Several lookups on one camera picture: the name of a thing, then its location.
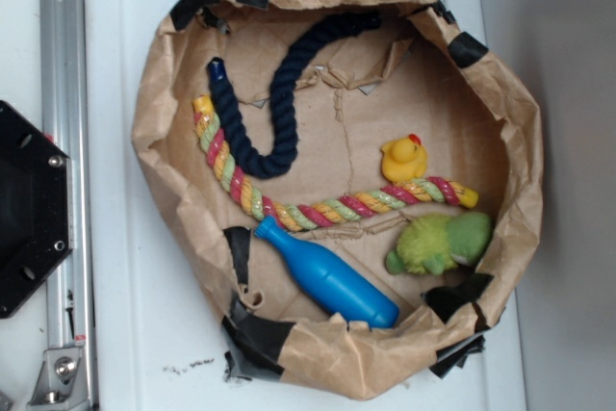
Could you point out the green plush animal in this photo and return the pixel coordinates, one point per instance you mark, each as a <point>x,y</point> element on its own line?
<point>436,243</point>

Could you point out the brown paper bag basket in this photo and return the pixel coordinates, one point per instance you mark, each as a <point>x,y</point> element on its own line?
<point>419,73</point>

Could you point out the yellow rubber duck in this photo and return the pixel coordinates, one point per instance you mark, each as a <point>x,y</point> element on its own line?
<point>403,159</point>

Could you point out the blue plastic bottle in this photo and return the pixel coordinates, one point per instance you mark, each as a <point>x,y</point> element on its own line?
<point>329,280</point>

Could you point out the aluminium frame rail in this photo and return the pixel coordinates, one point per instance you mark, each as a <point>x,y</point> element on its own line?
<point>69,290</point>

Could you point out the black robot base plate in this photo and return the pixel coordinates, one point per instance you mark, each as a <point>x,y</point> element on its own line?
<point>34,209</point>

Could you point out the metal corner bracket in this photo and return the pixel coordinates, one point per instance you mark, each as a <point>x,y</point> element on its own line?
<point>62,381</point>

